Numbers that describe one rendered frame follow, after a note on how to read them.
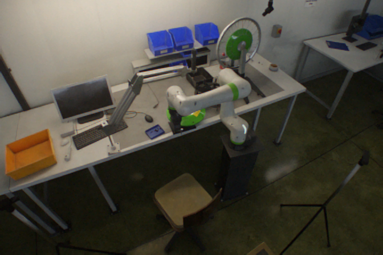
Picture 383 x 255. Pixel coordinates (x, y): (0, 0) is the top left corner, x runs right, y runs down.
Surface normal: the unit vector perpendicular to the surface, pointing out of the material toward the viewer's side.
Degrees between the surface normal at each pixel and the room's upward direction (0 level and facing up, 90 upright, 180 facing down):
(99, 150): 0
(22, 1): 90
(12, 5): 90
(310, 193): 0
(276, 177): 0
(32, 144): 86
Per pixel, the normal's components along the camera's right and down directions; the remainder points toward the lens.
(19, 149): 0.54, 0.51
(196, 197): 0.00, -0.75
